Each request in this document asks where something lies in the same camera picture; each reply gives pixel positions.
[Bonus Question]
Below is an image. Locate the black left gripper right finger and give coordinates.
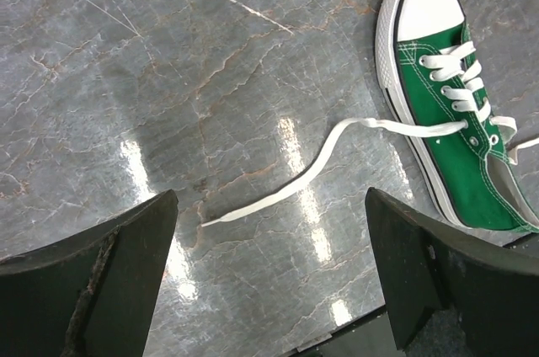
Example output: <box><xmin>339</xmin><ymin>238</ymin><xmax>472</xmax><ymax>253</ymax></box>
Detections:
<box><xmin>365</xmin><ymin>188</ymin><xmax>538</xmax><ymax>356</ymax></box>

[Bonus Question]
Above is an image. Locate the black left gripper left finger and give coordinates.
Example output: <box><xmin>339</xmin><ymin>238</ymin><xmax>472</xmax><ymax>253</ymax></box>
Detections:
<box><xmin>1</xmin><ymin>190</ymin><xmax>178</xmax><ymax>356</ymax></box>

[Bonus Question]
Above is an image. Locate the white shoelace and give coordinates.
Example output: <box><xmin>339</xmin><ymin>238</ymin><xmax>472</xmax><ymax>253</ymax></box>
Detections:
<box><xmin>201</xmin><ymin>41</ymin><xmax>517</xmax><ymax>227</ymax></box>

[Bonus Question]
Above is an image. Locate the green canvas sneaker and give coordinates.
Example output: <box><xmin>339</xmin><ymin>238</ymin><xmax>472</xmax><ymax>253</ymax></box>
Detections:
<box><xmin>375</xmin><ymin>0</ymin><xmax>538</xmax><ymax>232</ymax></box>

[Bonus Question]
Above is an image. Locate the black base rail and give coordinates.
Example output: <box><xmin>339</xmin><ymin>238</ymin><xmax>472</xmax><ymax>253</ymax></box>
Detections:
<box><xmin>286</xmin><ymin>306</ymin><xmax>405</xmax><ymax>357</ymax></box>

